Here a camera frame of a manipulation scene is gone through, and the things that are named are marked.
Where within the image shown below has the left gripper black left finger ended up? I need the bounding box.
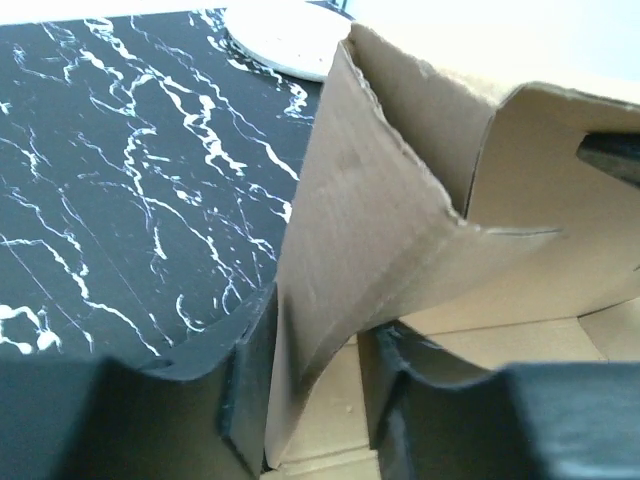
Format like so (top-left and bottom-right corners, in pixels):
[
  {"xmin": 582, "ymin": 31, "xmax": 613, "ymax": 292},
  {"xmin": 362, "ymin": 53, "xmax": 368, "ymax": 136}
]
[{"xmin": 1, "ymin": 284, "xmax": 278, "ymax": 479}]

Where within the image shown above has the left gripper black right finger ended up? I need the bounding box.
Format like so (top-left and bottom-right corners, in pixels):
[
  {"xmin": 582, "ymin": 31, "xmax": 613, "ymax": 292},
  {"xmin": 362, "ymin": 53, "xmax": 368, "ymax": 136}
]
[{"xmin": 372, "ymin": 324, "xmax": 639, "ymax": 479}]

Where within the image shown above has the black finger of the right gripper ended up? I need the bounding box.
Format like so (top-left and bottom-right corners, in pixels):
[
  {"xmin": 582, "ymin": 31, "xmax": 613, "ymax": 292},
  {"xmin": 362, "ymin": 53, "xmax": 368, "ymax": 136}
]
[{"xmin": 576, "ymin": 132, "xmax": 639, "ymax": 183}]

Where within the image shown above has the brown cardboard box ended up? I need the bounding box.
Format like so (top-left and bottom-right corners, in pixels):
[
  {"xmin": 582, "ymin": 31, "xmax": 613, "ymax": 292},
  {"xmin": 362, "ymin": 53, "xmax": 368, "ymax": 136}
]
[{"xmin": 265, "ymin": 23, "xmax": 639, "ymax": 479}]

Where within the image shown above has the pink cream round plate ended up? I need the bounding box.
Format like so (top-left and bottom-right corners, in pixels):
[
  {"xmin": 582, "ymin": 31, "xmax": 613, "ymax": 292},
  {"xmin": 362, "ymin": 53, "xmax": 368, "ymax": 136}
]
[{"xmin": 223, "ymin": 1, "xmax": 352, "ymax": 83}]

